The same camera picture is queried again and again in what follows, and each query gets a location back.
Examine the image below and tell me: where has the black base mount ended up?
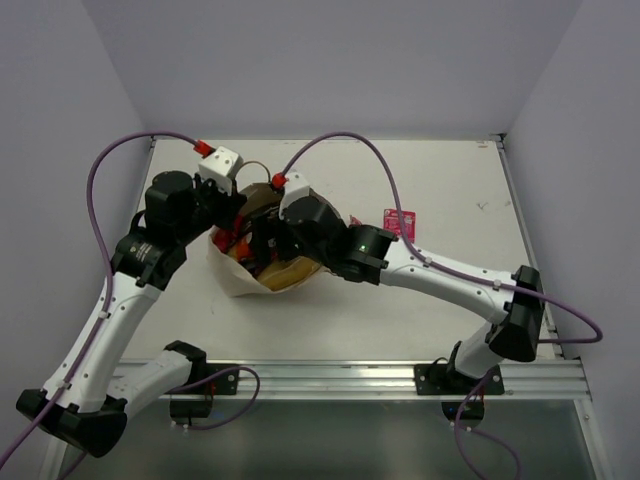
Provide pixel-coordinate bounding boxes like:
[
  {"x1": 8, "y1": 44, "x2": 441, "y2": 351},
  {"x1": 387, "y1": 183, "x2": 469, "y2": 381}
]
[
  {"x1": 413, "y1": 357, "x2": 505, "y2": 428},
  {"x1": 169, "y1": 361, "x2": 239, "y2": 430}
]

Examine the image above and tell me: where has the aluminium mounting rail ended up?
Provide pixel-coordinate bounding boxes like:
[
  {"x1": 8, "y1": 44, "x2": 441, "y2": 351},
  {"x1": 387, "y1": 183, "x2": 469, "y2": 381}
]
[{"x1": 112, "y1": 357, "x2": 591, "y2": 401}]

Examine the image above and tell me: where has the brown paper bag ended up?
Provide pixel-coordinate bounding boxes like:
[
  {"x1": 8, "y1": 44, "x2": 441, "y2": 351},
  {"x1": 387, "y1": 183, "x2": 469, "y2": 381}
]
[{"x1": 207, "y1": 181, "x2": 327, "y2": 298}]

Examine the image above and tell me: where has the yellow chips bag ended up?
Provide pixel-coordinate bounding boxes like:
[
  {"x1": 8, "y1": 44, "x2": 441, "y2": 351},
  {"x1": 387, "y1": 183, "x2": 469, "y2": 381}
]
[{"x1": 257, "y1": 257, "x2": 321, "y2": 292}]

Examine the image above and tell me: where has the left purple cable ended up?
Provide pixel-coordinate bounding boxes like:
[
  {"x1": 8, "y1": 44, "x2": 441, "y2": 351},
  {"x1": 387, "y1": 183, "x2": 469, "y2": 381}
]
[{"x1": 0, "y1": 130, "x2": 262, "y2": 476}]

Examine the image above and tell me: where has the orange snack packet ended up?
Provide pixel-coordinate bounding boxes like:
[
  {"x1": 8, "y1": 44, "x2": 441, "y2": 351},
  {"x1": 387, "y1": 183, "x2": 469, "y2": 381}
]
[{"x1": 229, "y1": 235, "x2": 255, "y2": 262}]

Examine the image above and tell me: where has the red pink candy packet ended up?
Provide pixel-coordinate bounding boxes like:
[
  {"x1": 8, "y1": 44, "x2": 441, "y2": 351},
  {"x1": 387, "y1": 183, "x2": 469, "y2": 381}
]
[{"x1": 383, "y1": 209, "x2": 416, "y2": 243}]

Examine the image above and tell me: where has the dark brown snack bag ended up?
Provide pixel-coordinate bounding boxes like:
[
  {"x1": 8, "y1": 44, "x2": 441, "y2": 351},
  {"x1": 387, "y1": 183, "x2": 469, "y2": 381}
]
[{"x1": 240, "y1": 199, "x2": 280, "y2": 234}]

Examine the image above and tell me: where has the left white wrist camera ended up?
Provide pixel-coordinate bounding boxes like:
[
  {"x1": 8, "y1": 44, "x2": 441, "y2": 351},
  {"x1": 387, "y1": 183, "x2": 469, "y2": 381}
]
[{"x1": 198, "y1": 146, "x2": 244, "y2": 183}]

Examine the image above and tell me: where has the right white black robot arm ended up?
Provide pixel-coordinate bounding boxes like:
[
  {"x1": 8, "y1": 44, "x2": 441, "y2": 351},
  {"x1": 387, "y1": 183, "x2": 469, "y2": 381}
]
[{"x1": 247, "y1": 196, "x2": 544, "y2": 393}]

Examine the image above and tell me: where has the red R snack packet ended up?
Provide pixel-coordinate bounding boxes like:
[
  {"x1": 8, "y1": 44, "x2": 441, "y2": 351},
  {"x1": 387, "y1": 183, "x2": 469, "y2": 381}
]
[{"x1": 211, "y1": 228, "x2": 236, "y2": 254}]

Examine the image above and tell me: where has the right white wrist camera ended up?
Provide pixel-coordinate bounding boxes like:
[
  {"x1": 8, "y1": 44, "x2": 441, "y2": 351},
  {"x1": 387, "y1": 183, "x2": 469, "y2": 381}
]
[{"x1": 271, "y1": 170, "x2": 310, "y2": 217}]

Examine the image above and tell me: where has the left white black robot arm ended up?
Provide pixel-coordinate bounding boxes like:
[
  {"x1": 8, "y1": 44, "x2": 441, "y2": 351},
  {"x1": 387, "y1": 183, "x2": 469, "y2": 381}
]
[{"x1": 16, "y1": 171, "x2": 247, "y2": 458}]

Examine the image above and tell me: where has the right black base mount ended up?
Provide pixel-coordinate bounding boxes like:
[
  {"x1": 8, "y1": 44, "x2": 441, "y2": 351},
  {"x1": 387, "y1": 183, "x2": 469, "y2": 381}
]
[{"x1": 413, "y1": 357, "x2": 505, "y2": 428}]

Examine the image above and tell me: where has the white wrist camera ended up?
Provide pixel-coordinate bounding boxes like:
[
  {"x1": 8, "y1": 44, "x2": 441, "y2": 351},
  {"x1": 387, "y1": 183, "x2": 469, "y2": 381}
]
[
  {"x1": 271, "y1": 170, "x2": 310, "y2": 217},
  {"x1": 198, "y1": 146, "x2": 244, "y2": 183}
]

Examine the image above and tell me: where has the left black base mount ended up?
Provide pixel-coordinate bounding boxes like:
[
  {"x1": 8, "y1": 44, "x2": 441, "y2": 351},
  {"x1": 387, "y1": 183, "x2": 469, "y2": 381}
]
[{"x1": 169, "y1": 361, "x2": 239, "y2": 430}]

